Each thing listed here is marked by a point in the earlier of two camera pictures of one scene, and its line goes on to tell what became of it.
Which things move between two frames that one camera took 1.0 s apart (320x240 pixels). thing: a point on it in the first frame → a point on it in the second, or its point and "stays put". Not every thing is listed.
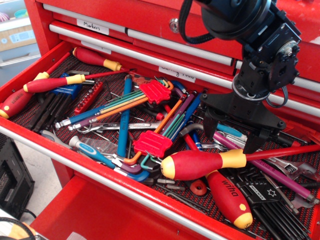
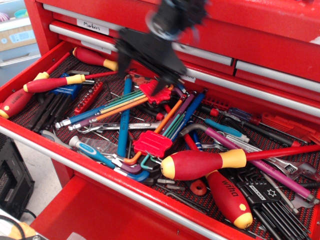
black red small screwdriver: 159,116 stays put
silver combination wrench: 115,126 stays put
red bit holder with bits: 88,98 stays put
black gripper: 219,105 → 151,50
